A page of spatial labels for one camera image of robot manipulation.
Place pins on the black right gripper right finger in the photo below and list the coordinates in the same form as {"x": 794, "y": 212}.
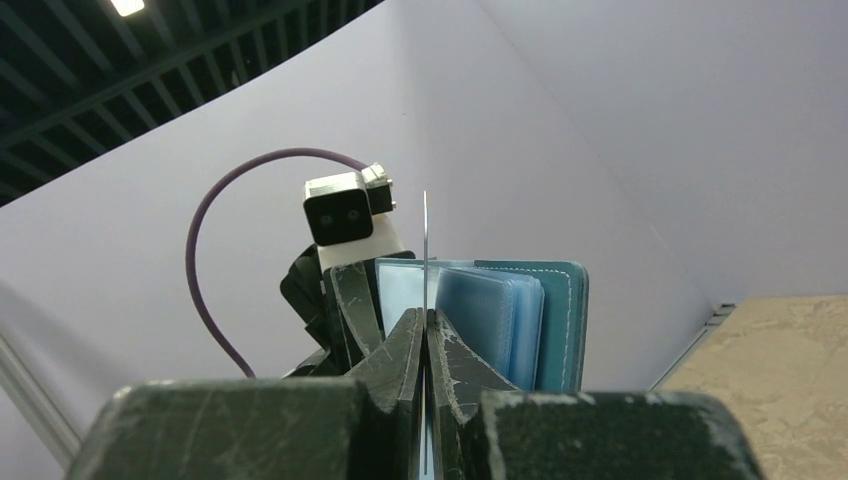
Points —
{"x": 484, "y": 427}

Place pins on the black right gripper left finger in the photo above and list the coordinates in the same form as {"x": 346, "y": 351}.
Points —
{"x": 361, "y": 425}

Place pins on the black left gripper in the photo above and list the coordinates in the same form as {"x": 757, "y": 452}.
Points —
{"x": 369, "y": 326}

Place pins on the blue leather card holder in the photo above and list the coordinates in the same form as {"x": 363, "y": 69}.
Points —
{"x": 526, "y": 319}

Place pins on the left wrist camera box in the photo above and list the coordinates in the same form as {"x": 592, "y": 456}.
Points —
{"x": 348, "y": 217}

